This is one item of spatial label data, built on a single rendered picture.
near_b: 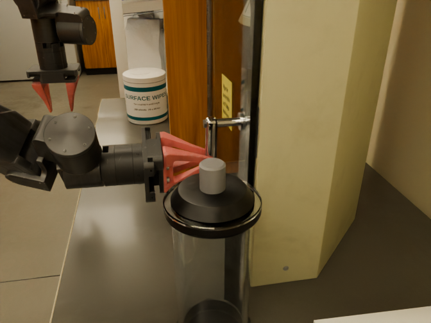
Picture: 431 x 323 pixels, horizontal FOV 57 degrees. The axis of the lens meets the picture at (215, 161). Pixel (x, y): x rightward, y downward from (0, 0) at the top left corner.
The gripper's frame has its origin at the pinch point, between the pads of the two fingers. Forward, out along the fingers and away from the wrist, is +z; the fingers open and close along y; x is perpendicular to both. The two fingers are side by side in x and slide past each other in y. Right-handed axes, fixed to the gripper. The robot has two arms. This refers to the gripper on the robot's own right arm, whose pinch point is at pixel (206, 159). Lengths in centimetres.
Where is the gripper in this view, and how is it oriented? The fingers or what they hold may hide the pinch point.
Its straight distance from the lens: 57.4
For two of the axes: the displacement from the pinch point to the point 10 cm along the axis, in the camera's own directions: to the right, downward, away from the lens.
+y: -1.8, -5.6, 8.1
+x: -0.5, 8.3, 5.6
